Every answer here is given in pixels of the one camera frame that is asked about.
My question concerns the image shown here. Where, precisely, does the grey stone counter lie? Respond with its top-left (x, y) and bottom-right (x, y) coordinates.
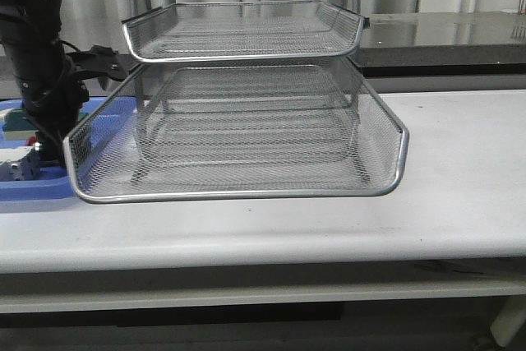
top-left (0, 12), bottom-right (526, 79)

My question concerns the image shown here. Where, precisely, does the green and beige electrical module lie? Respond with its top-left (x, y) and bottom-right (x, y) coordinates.
top-left (2, 109), bottom-right (89, 141)

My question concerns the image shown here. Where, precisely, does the white circuit breaker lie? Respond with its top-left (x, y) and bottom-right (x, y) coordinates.
top-left (1, 146), bottom-right (40, 182)

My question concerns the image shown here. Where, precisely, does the red emergency stop push button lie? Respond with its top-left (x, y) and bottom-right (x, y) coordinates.
top-left (25, 136), bottom-right (45, 163)

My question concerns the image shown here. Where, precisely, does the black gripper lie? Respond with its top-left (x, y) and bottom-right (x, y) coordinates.
top-left (22, 44), bottom-right (127, 164)

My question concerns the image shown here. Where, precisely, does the silver mesh tray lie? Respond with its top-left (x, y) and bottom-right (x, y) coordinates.
top-left (122, 0), bottom-right (365, 63)
top-left (135, 112), bottom-right (358, 169)
top-left (63, 58), bottom-right (409, 203)

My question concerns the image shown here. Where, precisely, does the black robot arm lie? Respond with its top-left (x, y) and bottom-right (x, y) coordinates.
top-left (1, 0), bottom-right (127, 164)

